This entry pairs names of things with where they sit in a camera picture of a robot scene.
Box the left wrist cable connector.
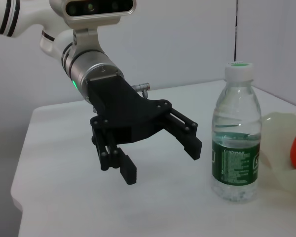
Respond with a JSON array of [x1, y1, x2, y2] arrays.
[[132, 82, 151, 99]]

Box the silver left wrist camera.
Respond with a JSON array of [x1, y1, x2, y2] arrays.
[[49, 0, 137, 54]]

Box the clear water bottle green label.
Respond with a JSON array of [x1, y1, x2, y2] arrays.
[[211, 60, 262, 204]]

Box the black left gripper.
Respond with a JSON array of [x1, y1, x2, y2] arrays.
[[87, 75, 203, 186]]

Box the pale green glass fruit plate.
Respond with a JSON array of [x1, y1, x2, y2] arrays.
[[255, 111, 296, 198]]

